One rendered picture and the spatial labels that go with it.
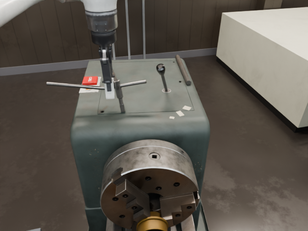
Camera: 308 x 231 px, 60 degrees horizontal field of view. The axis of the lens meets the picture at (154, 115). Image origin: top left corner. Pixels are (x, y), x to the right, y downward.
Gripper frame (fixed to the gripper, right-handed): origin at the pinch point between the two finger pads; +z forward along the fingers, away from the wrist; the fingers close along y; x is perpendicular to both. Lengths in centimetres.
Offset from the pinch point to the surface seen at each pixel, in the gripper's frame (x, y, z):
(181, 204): 21.2, 31.8, 22.6
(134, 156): 7.9, 22.5, 10.9
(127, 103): 5.6, -3.3, 8.6
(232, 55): 150, -279, 107
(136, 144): 8.4, 17.3, 10.7
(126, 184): 5.2, 29.7, 14.6
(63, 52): -99, -312, 108
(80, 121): -10.3, 6.6, 8.5
